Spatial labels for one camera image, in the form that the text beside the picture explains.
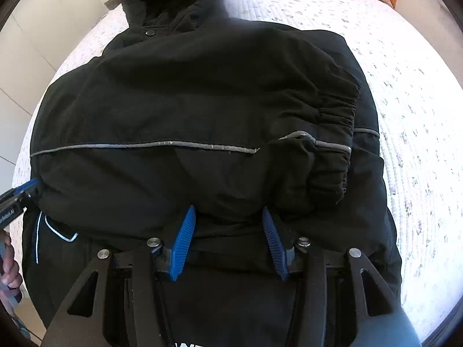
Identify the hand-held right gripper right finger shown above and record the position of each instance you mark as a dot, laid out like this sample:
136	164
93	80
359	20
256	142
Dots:
272	240

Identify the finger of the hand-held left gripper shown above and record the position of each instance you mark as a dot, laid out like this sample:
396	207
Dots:
30	188

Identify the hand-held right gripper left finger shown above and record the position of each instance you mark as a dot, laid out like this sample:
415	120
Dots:
183	240

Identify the black jacket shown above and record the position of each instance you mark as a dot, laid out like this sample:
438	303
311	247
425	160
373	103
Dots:
202	115

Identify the person's left hand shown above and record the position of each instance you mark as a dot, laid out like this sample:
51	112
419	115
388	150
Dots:
11	265

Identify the white wardrobe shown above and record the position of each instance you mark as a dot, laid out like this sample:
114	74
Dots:
32	43

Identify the dark box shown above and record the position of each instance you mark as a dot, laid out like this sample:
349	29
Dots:
113	2

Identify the bed with white floral quilt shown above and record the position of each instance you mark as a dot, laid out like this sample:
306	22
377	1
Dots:
405	86

